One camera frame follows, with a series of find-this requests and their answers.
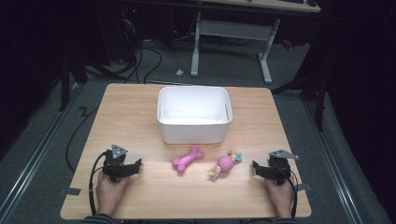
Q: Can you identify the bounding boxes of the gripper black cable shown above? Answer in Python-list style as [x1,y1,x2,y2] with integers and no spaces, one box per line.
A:
[288,172,299,218]
[88,151,107,217]

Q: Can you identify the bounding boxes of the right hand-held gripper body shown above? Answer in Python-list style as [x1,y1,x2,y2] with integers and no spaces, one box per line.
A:
[267,149,300,187]

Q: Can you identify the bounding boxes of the pink bone toy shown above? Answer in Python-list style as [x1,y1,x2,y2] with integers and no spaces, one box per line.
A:
[171,145,205,175]

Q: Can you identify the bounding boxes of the black computer tower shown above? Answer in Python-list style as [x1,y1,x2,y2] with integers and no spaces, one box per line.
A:
[101,4,139,64]

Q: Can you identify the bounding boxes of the black metal stand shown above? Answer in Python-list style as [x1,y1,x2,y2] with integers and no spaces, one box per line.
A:
[270,69,329,133]
[58,50,127,112]

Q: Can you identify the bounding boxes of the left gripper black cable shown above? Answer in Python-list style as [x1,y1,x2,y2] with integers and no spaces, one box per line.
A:
[88,151,107,217]

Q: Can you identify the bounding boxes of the aluminium floor rail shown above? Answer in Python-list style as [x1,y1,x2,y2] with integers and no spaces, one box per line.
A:
[302,98,366,224]
[0,83,82,224]

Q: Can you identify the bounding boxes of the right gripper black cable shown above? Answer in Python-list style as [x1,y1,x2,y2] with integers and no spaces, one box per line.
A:
[288,172,299,218]

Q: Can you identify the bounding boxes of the thin black floor cable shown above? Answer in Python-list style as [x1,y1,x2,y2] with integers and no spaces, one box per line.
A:
[64,105,101,174]

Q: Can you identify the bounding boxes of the black floor cable bundle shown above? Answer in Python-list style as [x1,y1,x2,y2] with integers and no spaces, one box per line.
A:
[120,18,163,85]

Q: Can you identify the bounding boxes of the person's right hand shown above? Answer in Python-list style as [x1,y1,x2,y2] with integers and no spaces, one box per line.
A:
[264,175,295,218]

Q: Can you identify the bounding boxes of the white plastic bin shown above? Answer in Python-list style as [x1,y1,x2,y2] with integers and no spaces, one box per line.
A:
[156,85,233,145]

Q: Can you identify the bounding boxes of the person's left hand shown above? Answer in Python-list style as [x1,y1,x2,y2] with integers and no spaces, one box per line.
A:
[95,171,130,217]

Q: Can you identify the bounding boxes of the white-framed wooden desk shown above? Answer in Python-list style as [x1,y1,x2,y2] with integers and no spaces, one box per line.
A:
[190,0,321,85]

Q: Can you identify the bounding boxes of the pink rope ball toy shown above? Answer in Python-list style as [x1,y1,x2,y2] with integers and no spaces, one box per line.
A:
[207,148,244,182]

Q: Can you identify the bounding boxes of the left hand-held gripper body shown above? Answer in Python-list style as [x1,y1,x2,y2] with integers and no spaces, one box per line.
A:
[102,144,131,183]

